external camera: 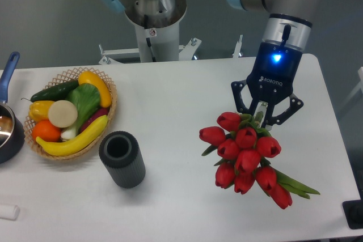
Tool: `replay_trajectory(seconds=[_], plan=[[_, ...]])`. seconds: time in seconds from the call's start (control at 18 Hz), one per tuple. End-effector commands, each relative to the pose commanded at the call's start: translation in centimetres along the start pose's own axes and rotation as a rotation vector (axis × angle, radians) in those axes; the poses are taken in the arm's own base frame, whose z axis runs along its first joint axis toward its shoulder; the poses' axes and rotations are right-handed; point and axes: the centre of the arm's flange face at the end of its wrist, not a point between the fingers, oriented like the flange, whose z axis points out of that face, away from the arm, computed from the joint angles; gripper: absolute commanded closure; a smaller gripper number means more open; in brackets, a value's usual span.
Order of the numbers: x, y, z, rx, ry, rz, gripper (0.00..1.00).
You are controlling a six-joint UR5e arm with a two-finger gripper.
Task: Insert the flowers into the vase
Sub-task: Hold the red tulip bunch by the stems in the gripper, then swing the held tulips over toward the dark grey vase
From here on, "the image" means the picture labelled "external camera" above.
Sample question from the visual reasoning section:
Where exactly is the beige round disc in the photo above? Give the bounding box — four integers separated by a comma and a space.
48, 100, 78, 128

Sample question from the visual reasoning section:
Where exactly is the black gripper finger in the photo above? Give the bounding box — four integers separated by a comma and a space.
231, 80, 259, 113
264, 94, 304, 130

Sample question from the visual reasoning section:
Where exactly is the yellow bell pepper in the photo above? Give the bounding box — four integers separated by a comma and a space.
28, 100, 54, 122

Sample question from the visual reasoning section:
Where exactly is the purple eggplant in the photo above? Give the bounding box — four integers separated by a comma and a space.
79, 108, 109, 133

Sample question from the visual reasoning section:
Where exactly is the black device at edge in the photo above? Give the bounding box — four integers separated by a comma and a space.
342, 199, 362, 230

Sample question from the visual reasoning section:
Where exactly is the white metal frame bracket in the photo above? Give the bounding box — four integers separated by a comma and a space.
98, 35, 244, 65

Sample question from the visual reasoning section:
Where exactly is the blue handled saucepan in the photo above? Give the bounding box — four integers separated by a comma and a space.
1, 52, 24, 164

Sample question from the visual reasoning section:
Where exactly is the green cucumber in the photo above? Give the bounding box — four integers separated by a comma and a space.
22, 80, 79, 103

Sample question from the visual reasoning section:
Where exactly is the white cylinder object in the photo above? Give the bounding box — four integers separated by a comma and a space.
0, 203, 20, 221

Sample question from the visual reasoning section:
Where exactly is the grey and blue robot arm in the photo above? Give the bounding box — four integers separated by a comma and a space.
227, 0, 321, 129

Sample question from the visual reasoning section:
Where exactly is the yellow squash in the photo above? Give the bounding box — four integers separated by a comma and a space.
78, 71, 112, 108

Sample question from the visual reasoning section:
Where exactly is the dark grey ribbed vase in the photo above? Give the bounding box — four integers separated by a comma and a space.
99, 131, 146, 189

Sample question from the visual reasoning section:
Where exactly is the yellow banana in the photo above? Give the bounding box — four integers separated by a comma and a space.
36, 115, 108, 156

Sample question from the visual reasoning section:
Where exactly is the orange fruit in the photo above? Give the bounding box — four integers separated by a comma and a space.
32, 120, 61, 142

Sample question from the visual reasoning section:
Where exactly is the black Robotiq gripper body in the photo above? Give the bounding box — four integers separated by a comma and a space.
246, 43, 302, 111

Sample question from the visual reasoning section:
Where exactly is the green leafy cabbage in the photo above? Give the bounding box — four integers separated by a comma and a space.
61, 83, 100, 141

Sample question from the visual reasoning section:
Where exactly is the white furniture part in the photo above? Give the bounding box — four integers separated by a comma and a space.
336, 66, 363, 118

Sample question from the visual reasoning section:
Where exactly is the red tulip bouquet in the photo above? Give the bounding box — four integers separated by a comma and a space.
199, 112, 319, 209

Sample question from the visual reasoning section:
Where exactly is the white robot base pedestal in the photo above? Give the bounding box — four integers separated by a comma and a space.
93, 0, 188, 63

